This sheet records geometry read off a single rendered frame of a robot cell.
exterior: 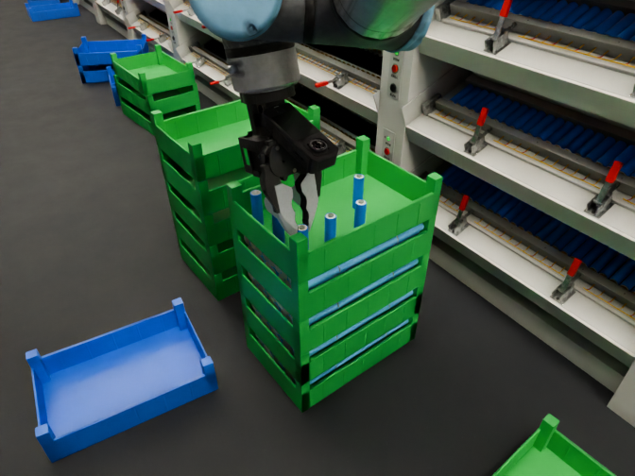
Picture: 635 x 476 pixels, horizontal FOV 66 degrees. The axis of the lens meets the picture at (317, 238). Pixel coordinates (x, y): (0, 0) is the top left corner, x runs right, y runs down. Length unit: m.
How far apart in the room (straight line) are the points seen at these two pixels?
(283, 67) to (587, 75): 0.49
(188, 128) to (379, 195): 0.48
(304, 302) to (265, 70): 0.34
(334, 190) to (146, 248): 0.63
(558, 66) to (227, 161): 0.61
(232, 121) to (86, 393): 0.66
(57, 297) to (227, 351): 0.45
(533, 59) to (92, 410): 1.00
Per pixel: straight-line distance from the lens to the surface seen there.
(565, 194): 0.97
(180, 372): 1.05
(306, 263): 0.71
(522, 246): 1.13
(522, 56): 0.97
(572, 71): 0.92
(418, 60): 1.12
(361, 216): 0.79
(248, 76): 0.64
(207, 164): 0.98
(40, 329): 1.25
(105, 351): 1.13
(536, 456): 0.99
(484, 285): 1.21
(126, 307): 1.22
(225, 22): 0.51
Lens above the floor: 0.81
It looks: 37 degrees down
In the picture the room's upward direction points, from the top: straight up
